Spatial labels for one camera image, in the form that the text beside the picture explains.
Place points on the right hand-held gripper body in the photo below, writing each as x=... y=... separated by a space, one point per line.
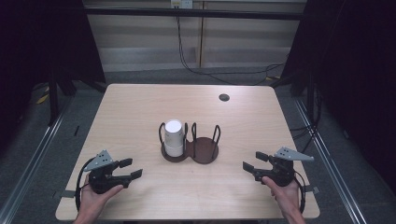
x=281 y=174

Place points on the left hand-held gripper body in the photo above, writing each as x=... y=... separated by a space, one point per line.
x=99 y=180

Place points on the printed white paper cup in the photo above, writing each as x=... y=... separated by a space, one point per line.
x=173 y=132

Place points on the person's left hand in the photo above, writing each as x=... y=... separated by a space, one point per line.
x=91 y=202

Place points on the person's right hand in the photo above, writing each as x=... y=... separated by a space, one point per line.
x=288 y=197

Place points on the grey tape strip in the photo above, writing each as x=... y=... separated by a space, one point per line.
x=65 y=194
x=312 y=189

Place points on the small black floor strip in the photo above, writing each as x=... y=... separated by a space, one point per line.
x=76 y=130

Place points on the black round table grommet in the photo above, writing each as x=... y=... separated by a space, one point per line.
x=224 y=97

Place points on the black metal stand leg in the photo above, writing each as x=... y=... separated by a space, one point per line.
x=53 y=99

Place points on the yellow floor tape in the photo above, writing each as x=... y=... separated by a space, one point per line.
x=42 y=99

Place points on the black curtain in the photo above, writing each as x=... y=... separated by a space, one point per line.
x=355 y=77
x=37 y=43

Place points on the black horizontal metal bar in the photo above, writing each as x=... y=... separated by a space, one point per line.
x=193 y=13

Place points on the metal floor rail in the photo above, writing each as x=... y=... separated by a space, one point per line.
x=331 y=161
x=29 y=169

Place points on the white wall outlet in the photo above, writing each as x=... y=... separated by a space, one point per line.
x=181 y=3

